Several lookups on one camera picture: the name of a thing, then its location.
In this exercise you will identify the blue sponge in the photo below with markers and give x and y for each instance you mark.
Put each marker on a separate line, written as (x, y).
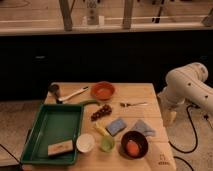
(116, 126)

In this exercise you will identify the white device on shelf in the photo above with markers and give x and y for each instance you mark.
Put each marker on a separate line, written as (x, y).
(92, 12)

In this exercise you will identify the green plastic tray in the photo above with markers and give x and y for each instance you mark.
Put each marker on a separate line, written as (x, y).
(54, 123)

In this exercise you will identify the blue-grey cloth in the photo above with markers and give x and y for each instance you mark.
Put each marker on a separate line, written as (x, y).
(143, 128)

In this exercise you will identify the orange ball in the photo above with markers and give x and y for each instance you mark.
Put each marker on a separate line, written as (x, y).
(132, 148)

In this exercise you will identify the dark bowl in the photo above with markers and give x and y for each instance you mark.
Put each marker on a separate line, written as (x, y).
(139, 138)

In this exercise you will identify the green plastic cup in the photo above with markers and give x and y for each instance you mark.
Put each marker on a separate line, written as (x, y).
(107, 143)

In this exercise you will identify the green curved vegetable toy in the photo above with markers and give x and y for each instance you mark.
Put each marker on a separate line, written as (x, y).
(88, 102)

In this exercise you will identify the wooden block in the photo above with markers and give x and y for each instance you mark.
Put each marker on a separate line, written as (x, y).
(60, 148)

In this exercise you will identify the bunch of dark grapes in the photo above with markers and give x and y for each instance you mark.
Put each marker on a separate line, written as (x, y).
(103, 111)

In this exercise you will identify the metal fork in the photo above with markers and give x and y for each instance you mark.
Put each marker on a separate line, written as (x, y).
(132, 104)

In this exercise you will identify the white plastic cup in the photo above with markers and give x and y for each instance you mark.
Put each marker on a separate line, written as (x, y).
(85, 143)

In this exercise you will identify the orange bowl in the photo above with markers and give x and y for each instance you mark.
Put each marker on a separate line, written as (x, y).
(102, 90)

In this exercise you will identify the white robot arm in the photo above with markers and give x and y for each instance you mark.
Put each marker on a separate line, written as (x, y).
(185, 83)

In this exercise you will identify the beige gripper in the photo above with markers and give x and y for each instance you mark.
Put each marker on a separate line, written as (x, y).
(168, 116)

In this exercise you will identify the yellow banana toy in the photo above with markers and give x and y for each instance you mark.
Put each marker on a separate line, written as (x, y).
(100, 129)

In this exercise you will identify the white-handled brush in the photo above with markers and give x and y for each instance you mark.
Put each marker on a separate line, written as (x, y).
(54, 90)

